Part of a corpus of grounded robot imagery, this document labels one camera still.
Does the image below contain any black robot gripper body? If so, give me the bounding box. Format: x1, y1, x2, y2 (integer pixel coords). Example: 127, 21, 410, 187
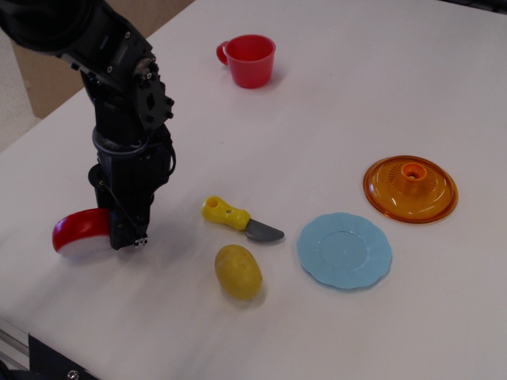
89, 126, 176, 220

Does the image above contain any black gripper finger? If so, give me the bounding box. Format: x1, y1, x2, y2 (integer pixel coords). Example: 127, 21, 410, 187
109, 210, 149, 250
94, 184, 116, 210

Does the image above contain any red and white toy sushi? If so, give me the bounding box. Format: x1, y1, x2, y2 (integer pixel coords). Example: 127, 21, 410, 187
52, 208, 110, 257

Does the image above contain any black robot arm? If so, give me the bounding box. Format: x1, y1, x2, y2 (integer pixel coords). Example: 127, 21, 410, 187
1, 1, 176, 255

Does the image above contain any light blue plastic plate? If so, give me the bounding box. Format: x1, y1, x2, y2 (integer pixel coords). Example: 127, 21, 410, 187
296, 212, 392, 291

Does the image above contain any beige wooden cabinet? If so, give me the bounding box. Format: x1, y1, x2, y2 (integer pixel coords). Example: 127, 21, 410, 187
11, 0, 192, 119

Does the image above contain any yellow toy potato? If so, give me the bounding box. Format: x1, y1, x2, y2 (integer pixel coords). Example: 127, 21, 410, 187
215, 245, 263, 301

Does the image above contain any red plastic cup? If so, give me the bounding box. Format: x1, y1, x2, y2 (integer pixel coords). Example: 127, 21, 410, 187
215, 34, 276, 89

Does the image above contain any orange transparent pot lid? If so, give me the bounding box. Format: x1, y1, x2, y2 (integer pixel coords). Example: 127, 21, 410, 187
363, 155, 459, 224

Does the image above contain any yellow handled toy knife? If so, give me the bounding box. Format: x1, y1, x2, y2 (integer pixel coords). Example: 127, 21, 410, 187
201, 196, 284, 243

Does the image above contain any black corner bracket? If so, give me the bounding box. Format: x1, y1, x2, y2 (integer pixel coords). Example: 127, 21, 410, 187
28, 335, 99, 380

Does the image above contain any aluminium table edge rail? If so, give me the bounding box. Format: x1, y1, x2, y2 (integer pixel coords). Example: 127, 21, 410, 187
0, 319, 29, 371

